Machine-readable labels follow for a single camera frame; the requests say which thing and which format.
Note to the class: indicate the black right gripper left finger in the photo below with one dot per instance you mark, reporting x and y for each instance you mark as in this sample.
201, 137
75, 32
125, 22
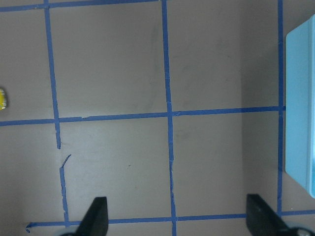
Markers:
95, 221

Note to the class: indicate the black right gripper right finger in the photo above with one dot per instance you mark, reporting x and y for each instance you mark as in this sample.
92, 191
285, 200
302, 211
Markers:
261, 220

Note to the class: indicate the yellow toy beetle car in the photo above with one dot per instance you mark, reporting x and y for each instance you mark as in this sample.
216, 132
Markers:
3, 99

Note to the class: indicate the light blue plastic bin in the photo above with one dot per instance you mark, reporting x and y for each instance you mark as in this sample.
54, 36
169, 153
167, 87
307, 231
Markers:
300, 105

